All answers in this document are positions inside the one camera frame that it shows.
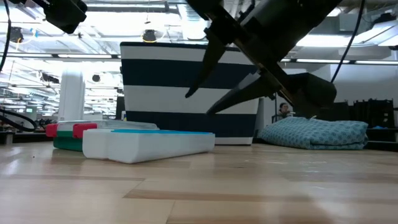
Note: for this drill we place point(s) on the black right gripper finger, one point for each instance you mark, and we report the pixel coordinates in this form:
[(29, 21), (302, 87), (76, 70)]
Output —
[(245, 93), (211, 56)]

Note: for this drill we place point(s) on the blue white weekly pill organizer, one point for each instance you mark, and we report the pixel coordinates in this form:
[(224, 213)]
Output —
[(140, 146)]

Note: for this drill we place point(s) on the green first aid kit box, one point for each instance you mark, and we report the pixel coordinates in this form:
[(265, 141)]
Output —
[(66, 143)]

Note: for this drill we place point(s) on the folded teal patterned shirt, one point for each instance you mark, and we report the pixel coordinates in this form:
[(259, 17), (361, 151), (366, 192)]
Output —
[(311, 133)]

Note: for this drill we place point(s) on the person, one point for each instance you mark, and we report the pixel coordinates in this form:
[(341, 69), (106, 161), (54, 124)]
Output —
[(283, 109)]

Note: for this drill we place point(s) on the navy white striped fabric bin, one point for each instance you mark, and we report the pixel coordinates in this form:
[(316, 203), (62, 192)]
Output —
[(155, 71)]

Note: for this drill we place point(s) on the black ceiling dome device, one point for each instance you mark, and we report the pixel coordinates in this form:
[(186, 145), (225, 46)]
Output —
[(149, 36)]

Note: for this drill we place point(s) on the small black round fixture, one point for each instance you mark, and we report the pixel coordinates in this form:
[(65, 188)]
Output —
[(96, 78)]

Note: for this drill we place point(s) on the white round column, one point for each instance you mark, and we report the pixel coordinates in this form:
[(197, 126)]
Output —
[(71, 96)]

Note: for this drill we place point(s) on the black equipment rack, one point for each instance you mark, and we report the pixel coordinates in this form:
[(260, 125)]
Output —
[(373, 113)]

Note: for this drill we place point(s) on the ribbed silver ceiling duct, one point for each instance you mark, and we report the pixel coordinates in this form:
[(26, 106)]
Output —
[(194, 21)]

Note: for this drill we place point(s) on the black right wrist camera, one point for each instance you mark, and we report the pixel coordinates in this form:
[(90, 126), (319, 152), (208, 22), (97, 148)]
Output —
[(314, 93)]

